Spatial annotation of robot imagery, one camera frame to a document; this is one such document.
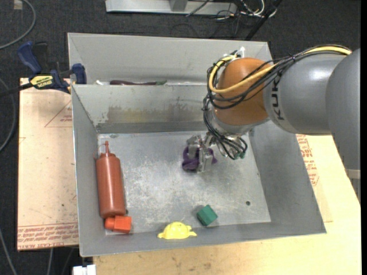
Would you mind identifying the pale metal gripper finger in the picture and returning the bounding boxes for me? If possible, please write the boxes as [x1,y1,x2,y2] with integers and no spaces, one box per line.
[186,134,202,162]
[197,148,214,173]

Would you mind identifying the purple toy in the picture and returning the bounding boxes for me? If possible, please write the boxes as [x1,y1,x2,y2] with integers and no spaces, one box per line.
[182,145,218,172]

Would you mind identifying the grey metal bin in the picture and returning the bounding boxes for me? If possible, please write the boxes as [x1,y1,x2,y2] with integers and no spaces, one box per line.
[67,32,327,258]

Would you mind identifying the green toy block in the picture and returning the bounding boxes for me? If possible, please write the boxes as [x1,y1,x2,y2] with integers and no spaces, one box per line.
[196,204,219,227]

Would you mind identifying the yellow toy turtle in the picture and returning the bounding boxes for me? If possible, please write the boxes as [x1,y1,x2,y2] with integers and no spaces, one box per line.
[157,221,198,241]

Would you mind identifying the red-brown squeeze bottle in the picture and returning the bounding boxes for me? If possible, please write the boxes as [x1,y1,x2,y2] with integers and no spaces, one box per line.
[93,140,127,219]

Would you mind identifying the orange toy block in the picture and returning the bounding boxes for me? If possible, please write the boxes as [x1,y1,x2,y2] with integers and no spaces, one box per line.
[103,215,133,235]

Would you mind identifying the brown cardboard board, red print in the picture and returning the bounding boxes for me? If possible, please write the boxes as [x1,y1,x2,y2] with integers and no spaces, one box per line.
[17,77,334,252]

